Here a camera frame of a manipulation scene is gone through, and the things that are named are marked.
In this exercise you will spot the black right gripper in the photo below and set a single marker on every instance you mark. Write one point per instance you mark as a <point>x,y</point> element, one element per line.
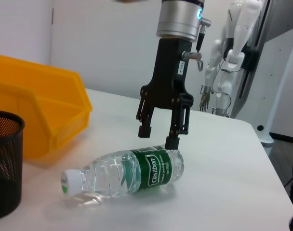
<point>168,77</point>

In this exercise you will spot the clear water bottle green label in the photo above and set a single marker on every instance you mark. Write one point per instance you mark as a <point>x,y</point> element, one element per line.
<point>112,173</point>

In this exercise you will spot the black mesh pen holder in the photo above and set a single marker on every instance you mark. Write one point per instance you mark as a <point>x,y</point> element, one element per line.
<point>4,168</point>

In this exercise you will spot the yellow plastic bin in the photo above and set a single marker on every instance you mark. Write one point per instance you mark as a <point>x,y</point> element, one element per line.
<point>40,96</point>

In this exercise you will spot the white humanoid robot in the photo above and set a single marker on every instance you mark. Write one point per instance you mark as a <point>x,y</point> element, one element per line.
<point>243,24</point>

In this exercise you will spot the grey robot lifting stand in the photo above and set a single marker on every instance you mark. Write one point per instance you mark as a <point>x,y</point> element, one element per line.
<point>281,14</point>

